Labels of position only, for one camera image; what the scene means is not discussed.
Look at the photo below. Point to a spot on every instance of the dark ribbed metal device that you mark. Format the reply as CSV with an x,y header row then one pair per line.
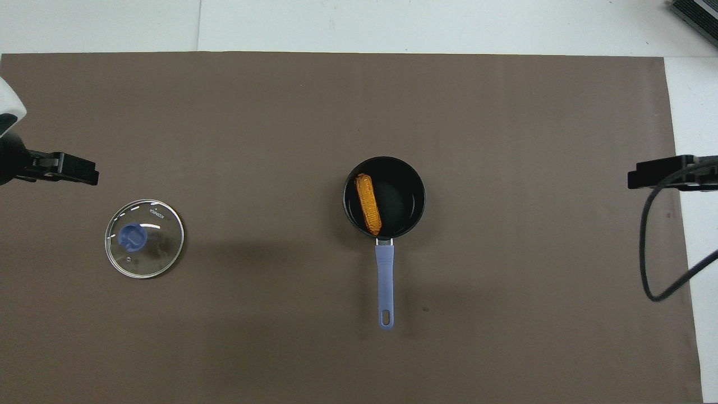
x,y
701,11

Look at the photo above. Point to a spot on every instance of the orange toy corn cob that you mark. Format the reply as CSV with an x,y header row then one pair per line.
x,y
367,205

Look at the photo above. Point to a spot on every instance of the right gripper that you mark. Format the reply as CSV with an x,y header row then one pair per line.
x,y
710,182

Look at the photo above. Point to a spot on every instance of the brown table mat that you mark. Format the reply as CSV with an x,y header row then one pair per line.
x,y
168,112

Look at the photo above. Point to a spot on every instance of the glass lid with lavender knob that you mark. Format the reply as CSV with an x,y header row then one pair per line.
x,y
133,235

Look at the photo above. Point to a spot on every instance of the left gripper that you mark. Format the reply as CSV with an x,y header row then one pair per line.
x,y
11,160

